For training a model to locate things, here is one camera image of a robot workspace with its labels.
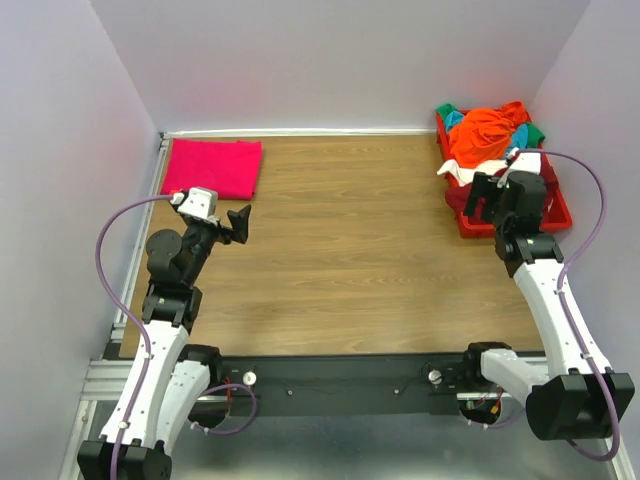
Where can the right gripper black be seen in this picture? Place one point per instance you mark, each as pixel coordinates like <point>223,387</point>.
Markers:
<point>486,186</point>

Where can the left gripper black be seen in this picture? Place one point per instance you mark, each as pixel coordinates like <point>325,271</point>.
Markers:
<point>239,221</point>

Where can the dark red t shirt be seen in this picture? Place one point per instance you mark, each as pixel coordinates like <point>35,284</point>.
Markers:
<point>456,197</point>

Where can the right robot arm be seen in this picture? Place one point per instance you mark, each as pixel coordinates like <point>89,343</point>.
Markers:
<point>577,395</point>

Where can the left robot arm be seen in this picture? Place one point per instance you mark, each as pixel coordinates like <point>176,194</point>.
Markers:
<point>168,375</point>

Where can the white t shirt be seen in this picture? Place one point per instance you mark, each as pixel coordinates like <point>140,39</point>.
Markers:
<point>464,175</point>

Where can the folded pink t shirt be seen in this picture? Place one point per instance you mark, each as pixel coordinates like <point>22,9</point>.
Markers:
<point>230,169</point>

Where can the red plastic bin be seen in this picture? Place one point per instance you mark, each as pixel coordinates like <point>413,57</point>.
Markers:
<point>560,218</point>

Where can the orange t shirt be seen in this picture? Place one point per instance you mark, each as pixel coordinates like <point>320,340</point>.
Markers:
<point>484,134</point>

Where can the teal t shirt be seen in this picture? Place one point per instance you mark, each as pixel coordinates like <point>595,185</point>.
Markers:
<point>484,133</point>

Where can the green t shirt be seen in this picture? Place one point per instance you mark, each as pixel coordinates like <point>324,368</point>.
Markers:
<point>535,131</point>

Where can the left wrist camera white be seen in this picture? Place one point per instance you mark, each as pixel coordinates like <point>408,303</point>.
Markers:
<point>197,203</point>

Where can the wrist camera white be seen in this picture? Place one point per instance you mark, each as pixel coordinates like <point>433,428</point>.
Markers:
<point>197,203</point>
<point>523,161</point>

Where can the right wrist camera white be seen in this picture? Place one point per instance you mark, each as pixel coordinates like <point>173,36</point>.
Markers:
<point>523,161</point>

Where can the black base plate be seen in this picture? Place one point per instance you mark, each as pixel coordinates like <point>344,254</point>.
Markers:
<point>333,385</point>

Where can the aluminium rail frame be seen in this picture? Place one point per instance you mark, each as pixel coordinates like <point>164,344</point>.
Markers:
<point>106,371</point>

